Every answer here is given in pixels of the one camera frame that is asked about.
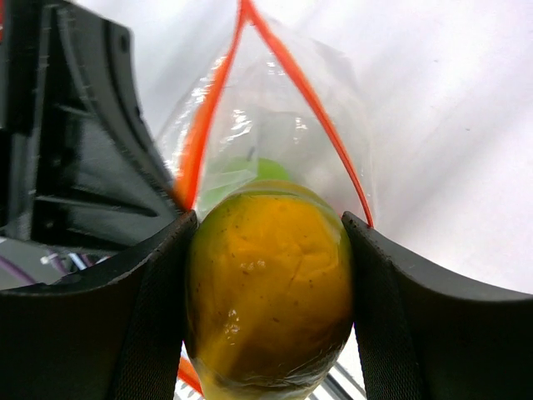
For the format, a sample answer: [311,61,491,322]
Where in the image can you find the yellow green mango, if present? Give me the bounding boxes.
[185,180,353,399]

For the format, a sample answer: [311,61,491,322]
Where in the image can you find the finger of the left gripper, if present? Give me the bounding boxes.
[1,1,180,254]

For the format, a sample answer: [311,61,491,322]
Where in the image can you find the green apple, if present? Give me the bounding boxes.
[195,157,291,214]

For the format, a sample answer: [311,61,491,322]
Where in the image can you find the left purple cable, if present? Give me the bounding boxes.
[0,253,92,287]

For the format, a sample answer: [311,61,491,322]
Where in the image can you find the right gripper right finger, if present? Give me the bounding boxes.
[342,212,532,399]

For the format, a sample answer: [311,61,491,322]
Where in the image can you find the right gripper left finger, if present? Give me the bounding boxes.
[1,212,197,399]

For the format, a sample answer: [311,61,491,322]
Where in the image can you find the clear orange-zipper zip bag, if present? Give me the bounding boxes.
[156,0,376,397]

